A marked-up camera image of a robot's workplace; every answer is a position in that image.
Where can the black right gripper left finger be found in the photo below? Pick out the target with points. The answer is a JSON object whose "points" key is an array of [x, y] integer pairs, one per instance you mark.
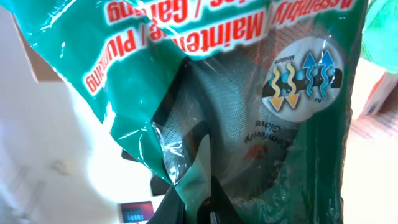
{"points": [[171, 209]]}

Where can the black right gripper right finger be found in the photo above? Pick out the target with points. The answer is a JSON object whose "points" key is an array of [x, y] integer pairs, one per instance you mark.
{"points": [[217, 208]]}

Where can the green glove package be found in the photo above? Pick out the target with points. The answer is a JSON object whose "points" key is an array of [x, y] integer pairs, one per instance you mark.
{"points": [[255, 93]]}

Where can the red white small box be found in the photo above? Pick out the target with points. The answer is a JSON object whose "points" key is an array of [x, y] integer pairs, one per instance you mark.
{"points": [[378, 95]]}

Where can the green lid jar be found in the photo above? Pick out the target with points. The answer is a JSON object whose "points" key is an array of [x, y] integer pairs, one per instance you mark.
{"points": [[379, 42]]}

